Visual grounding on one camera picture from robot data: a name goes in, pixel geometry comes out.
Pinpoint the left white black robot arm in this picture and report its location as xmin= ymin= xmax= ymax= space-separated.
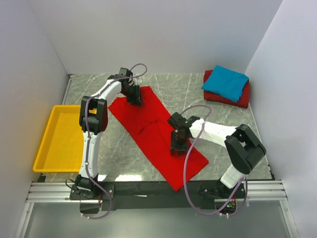
xmin=75 ymin=63 xmax=148 ymax=199

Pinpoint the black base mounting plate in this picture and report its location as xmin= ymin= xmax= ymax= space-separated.
xmin=69 ymin=180 xmax=245 ymax=214

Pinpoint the folded blue t-shirt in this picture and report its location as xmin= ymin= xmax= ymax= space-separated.
xmin=202 ymin=65 xmax=249 ymax=103

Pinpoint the folded dark red t-shirt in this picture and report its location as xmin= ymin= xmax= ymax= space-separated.
xmin=202 ymin=66 xmax=250 ymax=109

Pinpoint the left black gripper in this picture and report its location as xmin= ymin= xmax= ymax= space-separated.
xmin=121 ymin=84 xmax=144 ymax=108

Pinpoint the yellow plastic tray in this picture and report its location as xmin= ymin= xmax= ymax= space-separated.
xmin=33 ymin=105 xmax=83 ymax=173

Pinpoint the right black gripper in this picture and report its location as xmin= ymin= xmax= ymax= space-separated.
xmin=170 ymin=129 xmax=190 ymax=156

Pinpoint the bright red t-shirt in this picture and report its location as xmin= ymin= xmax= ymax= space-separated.
xmin=108 ymin=86 xmax=209 ymax=191

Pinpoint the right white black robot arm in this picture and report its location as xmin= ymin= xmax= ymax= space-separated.
xmin=167 ymin=113 xmax=266 ymax=198

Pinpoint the aluminium extrusion rail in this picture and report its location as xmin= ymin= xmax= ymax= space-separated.
xmin=26 ymin=180 xmax=287 ymax=203

